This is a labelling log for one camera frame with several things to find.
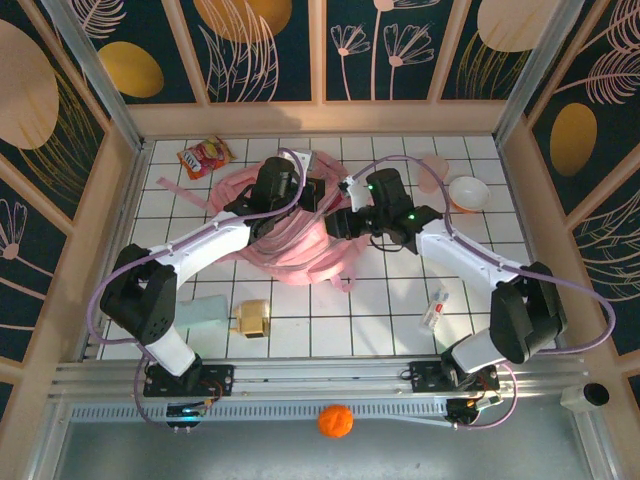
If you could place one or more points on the pink backpack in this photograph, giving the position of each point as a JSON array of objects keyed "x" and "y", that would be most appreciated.
[{"x": 300, "y": 250}]

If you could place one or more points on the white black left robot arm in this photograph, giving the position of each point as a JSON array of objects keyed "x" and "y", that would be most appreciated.
[{"x": 200, "y": 250}]

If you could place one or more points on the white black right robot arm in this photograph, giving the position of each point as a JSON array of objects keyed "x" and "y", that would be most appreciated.
[{"x": 450, "y": 250}]

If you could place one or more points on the clear plastic supplies packet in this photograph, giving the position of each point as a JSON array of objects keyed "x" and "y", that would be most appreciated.
[{"x": 434, "y": 311}]

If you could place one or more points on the pink translucent cup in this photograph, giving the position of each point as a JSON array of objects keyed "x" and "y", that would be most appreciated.
[{"x": 431, "y": 177}]

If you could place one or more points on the colourful snack bag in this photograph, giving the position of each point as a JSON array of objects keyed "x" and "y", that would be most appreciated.
[{"x": 205, "y": 157}]

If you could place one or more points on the white orange bowl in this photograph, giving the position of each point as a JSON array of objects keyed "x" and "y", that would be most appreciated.
[{"x": 470, "y": 194}]

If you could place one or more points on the orange ball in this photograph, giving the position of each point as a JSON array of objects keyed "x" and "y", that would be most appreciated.
[{"x": 335, "y": 421}]

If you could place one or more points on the small electronics board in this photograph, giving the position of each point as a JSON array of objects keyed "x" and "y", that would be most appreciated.
[
  {"x": 470, "y": 407},
  {"x": 185, "y": 412}
]

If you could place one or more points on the grey box with black knob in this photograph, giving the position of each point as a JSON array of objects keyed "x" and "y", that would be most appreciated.
[{"x": 590, "y": 396}]

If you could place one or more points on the aluminium mounting rail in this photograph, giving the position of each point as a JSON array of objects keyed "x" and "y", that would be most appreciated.
[{"x": 320, "y": 375}]

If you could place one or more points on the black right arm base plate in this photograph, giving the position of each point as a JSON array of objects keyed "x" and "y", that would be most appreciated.
[{"x": 425, "y": 375}]

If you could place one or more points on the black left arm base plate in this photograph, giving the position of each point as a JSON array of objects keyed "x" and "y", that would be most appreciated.
[{"x": 220, "y": 377}]

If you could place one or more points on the aluminium frame post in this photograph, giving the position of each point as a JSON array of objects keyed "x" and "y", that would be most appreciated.
[
  {"x": 95, "y": 75},
  {"x": 537, "y": 65}
]

